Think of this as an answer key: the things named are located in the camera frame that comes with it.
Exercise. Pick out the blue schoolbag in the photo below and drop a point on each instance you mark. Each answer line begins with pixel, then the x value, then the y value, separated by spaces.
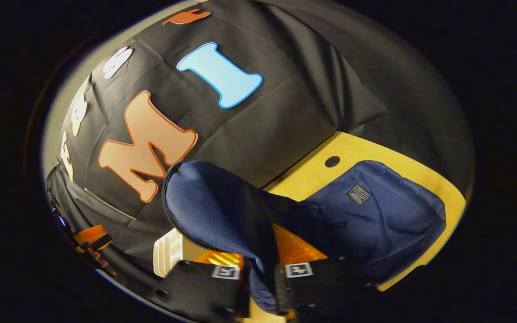
pixel 375 224

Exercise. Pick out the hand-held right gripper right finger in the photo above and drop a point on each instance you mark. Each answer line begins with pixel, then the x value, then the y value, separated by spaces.
pixel 321 282

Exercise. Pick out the white bookshelf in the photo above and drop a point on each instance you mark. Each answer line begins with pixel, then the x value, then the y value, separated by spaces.
pixel 166 253

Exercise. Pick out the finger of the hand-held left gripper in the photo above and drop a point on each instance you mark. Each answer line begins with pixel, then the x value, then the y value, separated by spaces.
pixel 92 235

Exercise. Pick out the black backdrop cloth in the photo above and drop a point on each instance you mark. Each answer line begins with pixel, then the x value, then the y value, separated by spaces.
pixel 308 89

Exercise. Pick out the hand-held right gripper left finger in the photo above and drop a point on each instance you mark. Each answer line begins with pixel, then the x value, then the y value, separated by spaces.
pixel 195 287

